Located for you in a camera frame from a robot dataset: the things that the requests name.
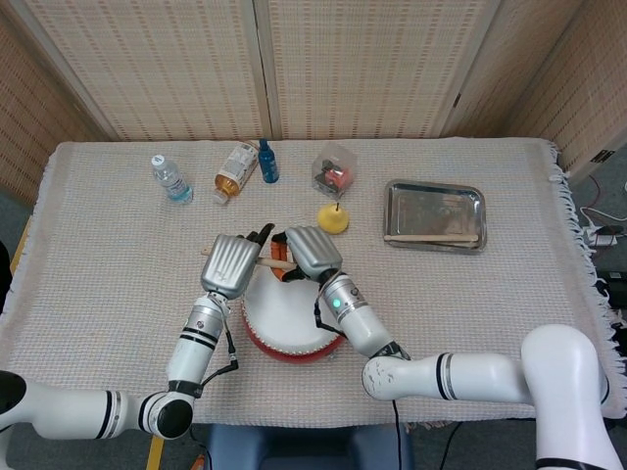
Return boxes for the amber tea bottle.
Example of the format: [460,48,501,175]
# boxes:
[211,140,260,205]

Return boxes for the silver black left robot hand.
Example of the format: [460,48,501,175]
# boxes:
[199,222,276,300]

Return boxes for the small blue bottle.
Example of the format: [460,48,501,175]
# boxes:
[257,138,280,184]

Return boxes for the rectangular metal tray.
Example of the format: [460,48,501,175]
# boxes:
[382,178,489,255]

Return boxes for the clear water bottle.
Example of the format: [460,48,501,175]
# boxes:
[150,154,194,205]

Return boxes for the wooden drumstick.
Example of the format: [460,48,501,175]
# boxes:
[383,233,479,243]
[200,247,300,271]

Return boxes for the clear plastic box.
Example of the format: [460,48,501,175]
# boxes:
[311,143,359,200]

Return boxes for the beige woven tablecloth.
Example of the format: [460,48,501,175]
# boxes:
[0,136,611,428]

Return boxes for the black box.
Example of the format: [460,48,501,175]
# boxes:
[595,268,627,309]

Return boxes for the red cable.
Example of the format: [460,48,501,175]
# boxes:
[585,173,607,212]

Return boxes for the white cable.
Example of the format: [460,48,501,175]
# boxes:
[580,205,618,231]

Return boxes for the silver orange-tipped right robot hand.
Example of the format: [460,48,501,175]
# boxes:
[270,225,344,284]

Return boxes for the black floor cable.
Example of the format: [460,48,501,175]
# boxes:
[438,420,464,470]

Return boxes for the red toy car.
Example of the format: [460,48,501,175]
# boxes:
[320,164,355,190]

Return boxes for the red drum white skin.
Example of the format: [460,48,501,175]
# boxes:
[240,266,354,366]

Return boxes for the bamboo folding screen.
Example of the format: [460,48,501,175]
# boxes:
[0,0,627,207]

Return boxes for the white power strip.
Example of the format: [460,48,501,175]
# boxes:
[585,225,621,249]

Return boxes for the yellow pear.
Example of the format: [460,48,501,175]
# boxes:
[317,200,351,235]

